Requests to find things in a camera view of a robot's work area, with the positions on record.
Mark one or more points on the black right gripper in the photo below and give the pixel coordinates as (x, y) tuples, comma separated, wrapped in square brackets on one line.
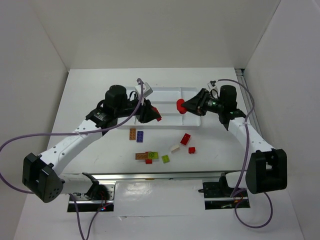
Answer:
[(201, 102)]

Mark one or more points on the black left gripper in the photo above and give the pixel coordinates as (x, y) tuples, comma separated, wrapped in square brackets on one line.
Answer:
[(142, 111)]

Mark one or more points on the red half-round lego plate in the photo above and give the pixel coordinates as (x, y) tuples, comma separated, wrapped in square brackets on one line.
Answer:
[(182, 110)]

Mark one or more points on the purple lego brick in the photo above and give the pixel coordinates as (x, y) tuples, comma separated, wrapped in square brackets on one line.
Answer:
[(139, 136)]

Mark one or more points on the orange lego brick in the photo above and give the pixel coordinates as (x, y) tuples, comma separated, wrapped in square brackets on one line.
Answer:
[(132, 134)]

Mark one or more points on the red curved lego brick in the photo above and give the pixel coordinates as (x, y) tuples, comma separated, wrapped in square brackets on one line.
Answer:
[(185, 139)]

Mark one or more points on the white lego brick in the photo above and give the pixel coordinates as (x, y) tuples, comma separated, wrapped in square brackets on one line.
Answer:
[(174, 148)]

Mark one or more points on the green lego with eye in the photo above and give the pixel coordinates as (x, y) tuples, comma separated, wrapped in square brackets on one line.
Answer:
[(153, 155)]

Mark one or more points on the brown lego plate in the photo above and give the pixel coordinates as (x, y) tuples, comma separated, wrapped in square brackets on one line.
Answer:
[(141, 156)]

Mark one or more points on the lime green lego brick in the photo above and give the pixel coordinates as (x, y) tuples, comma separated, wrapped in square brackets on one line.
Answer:
[(165, 159)]

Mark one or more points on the small red lego brick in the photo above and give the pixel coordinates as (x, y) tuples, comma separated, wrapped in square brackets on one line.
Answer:
[(191, 150)]

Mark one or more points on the red L-shaped lego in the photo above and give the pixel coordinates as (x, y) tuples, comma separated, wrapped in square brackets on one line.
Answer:
[(158, 117)]

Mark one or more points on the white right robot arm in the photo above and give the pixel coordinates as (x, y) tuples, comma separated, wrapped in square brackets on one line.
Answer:
[(264, 167)]

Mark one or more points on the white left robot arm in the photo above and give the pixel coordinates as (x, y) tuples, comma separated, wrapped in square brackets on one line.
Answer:
[(43, 173)]

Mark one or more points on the white compartment tray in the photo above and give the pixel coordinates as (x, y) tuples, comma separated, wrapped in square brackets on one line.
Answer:
[(164, 99)]

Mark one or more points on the aluminium rail right side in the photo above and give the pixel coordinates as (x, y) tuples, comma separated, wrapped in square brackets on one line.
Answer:
[(247, 99)]

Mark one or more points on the aluminium rail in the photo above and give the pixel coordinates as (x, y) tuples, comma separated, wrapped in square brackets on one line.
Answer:
[(247, 99), (159, 175)]

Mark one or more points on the aluminium rail front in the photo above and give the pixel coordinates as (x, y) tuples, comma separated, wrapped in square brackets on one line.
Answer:
[(159, 175)]

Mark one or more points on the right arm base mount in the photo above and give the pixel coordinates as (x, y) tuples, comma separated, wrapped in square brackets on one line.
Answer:
[(218, 197)]

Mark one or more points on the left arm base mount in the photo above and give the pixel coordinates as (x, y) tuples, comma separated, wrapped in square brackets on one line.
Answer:
[(102, 199)]

